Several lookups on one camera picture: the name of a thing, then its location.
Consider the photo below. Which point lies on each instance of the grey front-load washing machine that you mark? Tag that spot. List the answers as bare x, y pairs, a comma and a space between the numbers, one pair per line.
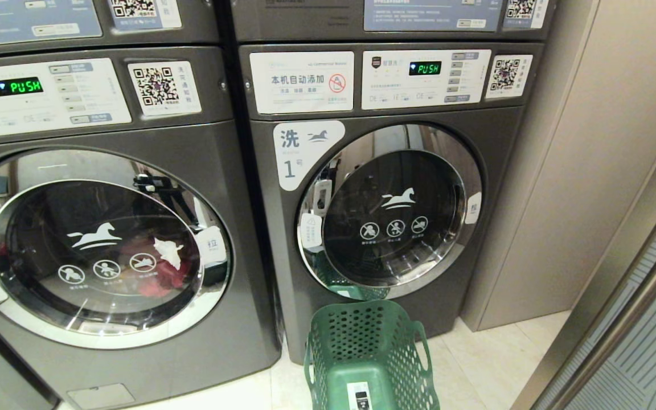
134, 353
453, 142

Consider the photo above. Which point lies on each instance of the green plastic laundry basket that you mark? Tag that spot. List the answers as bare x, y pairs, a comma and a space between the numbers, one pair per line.
369, 347

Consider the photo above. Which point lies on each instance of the red laundry in drum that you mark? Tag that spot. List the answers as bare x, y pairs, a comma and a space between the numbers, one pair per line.
163, 276

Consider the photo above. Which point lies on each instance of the round chrome washer door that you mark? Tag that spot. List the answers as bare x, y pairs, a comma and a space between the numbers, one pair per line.
453, 171
100, 319

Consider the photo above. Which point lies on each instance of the grey stacked dryer unit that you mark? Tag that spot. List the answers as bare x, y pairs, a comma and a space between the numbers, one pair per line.
305, 20
77, 23

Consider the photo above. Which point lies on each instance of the glass door with metal frame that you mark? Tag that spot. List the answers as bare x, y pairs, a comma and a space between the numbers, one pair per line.
641, 319

